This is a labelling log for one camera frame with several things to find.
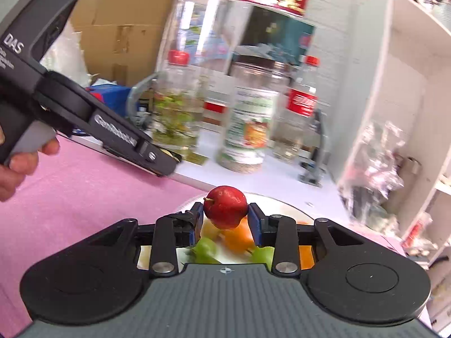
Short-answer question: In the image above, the large light green fruit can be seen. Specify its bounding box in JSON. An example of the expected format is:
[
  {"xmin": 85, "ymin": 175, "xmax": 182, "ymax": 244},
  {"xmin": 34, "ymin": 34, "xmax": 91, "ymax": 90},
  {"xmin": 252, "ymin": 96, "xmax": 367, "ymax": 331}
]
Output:
[{"xmin": 250, "ymin": 246, "xmax": 275, "ymax": 271}]

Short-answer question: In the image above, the blue box device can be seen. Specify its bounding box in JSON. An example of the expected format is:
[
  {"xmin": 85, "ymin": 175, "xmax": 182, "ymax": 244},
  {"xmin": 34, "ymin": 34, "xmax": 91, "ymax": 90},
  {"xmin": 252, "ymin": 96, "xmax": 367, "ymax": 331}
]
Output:
[{"xmin": 86, "ymin": 84, "xmax": 131, "ymax": 117}]

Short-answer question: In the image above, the clear plastic bag left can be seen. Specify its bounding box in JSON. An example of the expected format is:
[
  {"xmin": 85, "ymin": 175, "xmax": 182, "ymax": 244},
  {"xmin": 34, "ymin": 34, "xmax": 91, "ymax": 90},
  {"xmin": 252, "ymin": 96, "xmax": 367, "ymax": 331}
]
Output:
[{"xmin": 40, "ymin": 22, "xmax": 91, "ymax": 87}]

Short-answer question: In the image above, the white shelf unit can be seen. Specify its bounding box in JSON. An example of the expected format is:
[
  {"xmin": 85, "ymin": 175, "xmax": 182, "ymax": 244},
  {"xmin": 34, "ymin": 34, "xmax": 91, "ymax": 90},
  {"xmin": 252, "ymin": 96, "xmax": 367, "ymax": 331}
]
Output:
[{"xmin": 327, "ymin": 0, "xmax": 451, "ymax": 265}]

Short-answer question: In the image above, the red apple-like fruit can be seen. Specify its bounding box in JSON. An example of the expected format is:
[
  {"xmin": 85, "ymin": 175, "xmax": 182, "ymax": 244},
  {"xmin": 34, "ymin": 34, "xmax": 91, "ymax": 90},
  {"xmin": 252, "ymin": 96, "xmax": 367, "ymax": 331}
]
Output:
[{"xmin": 203, "ymin": 185, "xmax": 248, "ymax": 230}]

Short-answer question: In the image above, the cardboard box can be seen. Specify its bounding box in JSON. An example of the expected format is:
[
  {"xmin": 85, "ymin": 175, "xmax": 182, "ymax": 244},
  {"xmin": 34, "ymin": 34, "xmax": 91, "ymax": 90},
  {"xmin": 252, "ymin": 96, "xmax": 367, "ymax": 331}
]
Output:
[{"xmin": 70, "ymin": 0, "xmax": 174, "ymax": 87}]

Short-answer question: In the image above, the cola bottle red label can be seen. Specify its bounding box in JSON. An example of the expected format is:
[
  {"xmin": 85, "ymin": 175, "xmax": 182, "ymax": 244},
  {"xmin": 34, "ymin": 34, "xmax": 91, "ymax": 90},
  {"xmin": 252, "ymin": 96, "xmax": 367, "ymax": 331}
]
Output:
[{"xmin": 273, "ymin": 56, "xmax": 320, "ymax": 161}]

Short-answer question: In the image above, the white round plate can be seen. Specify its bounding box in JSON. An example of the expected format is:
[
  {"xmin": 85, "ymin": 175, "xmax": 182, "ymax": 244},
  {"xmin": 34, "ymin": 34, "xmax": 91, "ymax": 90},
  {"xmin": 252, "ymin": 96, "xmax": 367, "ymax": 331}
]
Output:
[{"xmin": 138, "ymin": 192, "xmax": 314, "ymax": 270}]

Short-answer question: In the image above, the bedding poster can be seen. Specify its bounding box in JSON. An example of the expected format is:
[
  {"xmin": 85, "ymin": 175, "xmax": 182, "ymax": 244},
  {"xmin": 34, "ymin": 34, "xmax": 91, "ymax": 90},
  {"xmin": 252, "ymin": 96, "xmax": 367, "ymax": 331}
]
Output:
[{"xmin": 157, "ymin": 0, "xmax": 316, "ymax": 73}]

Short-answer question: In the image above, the person's left hand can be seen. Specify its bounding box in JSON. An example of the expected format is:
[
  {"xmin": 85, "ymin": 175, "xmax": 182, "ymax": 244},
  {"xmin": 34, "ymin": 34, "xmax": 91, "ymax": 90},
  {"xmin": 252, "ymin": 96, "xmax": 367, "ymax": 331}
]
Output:
[{"xmin": 0, "ymin": 137, "xmax": 60, "ymax": 202}]

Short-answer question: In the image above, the gold sticker square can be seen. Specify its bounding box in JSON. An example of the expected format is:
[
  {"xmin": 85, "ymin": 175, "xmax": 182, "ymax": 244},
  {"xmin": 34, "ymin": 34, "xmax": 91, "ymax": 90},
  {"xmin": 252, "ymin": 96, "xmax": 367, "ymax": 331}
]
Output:
[{"xmin": 184, "ymin": 152, "xmax": 209, "ymax": 166}]

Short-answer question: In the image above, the glass vase with plant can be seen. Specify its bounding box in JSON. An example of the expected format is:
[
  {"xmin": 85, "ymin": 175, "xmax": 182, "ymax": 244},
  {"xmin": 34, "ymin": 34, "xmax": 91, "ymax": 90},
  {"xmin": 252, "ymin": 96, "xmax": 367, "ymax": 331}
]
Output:
[{"xmin": 151, "ymin": 0, "xmax": 219, "ymax": 157}]

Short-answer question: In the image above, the labelled clear plastic jar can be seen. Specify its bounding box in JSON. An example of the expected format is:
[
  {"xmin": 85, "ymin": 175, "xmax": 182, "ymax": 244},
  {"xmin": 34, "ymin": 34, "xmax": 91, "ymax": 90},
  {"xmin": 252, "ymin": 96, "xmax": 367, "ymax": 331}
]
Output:
[{"xmin": 216, "ymin": 55, "xmax": 291, "ymax": 173}]

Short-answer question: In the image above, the white raised board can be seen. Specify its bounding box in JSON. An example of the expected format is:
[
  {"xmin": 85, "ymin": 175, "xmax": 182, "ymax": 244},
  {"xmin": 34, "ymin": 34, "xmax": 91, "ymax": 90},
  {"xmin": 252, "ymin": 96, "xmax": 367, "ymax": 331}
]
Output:
[{"xmin": 66, "ymin": 126, "xmax": 350, "ymax": 226}]

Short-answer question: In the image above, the grey left bracket stand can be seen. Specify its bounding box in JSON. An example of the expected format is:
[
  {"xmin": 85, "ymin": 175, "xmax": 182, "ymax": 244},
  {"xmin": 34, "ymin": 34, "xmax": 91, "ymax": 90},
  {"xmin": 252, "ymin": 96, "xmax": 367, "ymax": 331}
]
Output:
[{"xmin": 125, "ymin": 72, "xmax": 159, "ymax": 131}]

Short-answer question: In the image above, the green oval fruit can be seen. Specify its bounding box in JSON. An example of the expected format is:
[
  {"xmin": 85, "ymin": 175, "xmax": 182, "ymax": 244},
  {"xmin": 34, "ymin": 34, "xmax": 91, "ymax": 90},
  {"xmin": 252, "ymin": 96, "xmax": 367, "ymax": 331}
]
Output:
[{"xmin": 190, "ymin": 237, "xmax": 220, "ymax": 264}]

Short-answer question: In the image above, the red cap clear bottle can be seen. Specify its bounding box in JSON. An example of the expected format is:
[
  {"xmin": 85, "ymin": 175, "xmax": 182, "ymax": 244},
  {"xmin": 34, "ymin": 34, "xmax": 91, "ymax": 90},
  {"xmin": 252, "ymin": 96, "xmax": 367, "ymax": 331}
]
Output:
[{"xmin": 157, "ymin": 49, "xmax": 190, "ymax": 95}]

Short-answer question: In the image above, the pink floral tablecloth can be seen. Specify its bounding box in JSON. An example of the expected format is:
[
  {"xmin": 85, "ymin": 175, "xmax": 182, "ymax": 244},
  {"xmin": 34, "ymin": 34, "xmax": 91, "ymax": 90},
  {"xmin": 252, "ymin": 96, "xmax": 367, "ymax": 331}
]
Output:
[{"xmin": 0, "ymin": 135, "xmax": 406, "ymax": 338}]

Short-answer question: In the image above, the crumpled plastic bag shelf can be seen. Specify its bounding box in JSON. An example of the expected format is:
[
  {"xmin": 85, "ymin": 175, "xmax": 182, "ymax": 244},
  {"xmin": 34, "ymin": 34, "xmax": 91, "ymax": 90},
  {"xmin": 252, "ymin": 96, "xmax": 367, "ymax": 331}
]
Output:
[{"xmin": 340, "ymin": 121, "xmax": 404, "ymax": 236}]

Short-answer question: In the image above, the grey bracket stand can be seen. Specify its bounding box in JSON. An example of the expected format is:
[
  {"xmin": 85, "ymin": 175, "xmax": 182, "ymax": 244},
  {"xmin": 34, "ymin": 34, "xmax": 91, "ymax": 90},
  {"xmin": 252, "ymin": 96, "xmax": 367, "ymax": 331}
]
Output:
[
  {"xmin": 125, "ymin": 72, "xmax": 159, "ymax": 131},
  {"xmin": 298, "ymin": 109, "xmax": 330, "ymax": 188}
]

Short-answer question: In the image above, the grey right bracket stand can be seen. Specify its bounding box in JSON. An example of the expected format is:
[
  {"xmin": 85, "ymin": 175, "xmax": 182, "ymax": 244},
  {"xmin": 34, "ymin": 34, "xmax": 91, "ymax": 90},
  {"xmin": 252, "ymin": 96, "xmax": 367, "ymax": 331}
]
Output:
[{"xmin": 298, "ymin": 109, "xmax": 330, "ymax": 188}]

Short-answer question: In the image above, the orange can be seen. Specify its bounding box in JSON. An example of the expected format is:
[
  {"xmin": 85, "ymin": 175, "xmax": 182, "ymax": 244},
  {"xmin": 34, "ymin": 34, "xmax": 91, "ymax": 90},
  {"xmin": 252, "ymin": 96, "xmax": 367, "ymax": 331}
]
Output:
[{"xmin": 223, "ymin": 217, "xmax": 255, "ymax": 254}]

